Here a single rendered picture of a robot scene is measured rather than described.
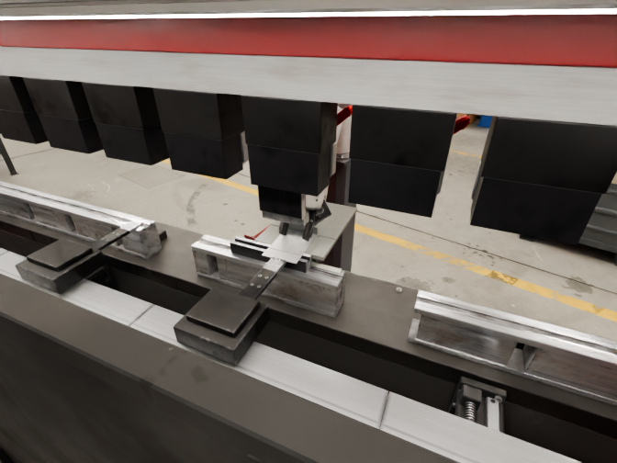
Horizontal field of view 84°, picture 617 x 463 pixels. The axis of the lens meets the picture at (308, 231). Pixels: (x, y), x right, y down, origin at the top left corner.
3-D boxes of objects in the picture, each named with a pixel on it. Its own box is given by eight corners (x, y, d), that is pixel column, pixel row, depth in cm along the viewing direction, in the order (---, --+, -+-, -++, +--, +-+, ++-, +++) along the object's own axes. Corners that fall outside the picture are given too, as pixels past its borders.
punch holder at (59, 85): (119, 144, 89) (99, 75, 81) (90, 154, 82) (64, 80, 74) (80, 138, 94) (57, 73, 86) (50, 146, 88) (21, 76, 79)
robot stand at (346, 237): (324, 310, 201) (330, 142, 149) (351, 323, 192) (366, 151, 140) (306, 328, 189) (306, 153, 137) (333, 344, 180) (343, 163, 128)
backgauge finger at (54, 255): (157, 232, 88) (152, 215, 85) (59, 295, 68) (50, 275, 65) (123, 222, 92) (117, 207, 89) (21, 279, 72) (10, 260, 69)
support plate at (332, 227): (357, 210, 97) (357, 208, 96) (323, 261, 76) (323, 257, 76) (299, 199, 103) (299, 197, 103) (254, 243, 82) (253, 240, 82)
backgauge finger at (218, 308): (304, 272, 74) (304, 253, 71) (236, 367, 53) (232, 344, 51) (256, 259, 78) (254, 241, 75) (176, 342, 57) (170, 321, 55)
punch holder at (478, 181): (568, 219, 55) (616, 113, 46) (580, 245, 48) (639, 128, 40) (468, 202, 60) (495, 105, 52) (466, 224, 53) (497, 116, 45)
